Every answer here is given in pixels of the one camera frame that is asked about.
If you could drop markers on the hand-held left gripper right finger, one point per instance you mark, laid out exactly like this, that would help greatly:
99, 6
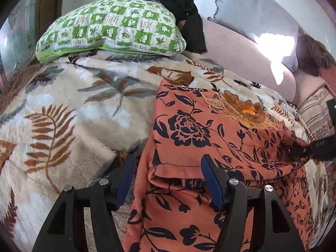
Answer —
213, 185

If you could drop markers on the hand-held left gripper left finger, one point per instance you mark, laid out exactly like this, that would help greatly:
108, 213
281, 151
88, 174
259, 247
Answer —
126, 181

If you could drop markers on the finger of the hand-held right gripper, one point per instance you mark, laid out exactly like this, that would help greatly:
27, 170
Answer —
320, 150

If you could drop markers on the orange floral garment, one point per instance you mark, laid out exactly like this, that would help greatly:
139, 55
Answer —
183, 136

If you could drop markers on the beige striped cushion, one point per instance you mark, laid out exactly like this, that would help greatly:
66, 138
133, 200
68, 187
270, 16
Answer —
315, 113

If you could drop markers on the brown furry cushion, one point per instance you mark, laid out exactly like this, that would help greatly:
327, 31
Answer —
313, 55

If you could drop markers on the cream leaf-print blanket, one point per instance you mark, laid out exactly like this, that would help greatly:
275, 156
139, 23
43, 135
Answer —
65, 110

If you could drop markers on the pink bed sheet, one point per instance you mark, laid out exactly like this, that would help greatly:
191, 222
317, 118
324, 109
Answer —
236, 55

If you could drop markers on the grey pillow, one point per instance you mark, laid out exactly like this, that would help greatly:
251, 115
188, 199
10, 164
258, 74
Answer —
249, 8

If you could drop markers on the green checkered pillow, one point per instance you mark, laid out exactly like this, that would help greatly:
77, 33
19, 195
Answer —
113, 26

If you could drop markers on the black cloth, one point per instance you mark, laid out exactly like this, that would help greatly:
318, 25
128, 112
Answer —
181, 8

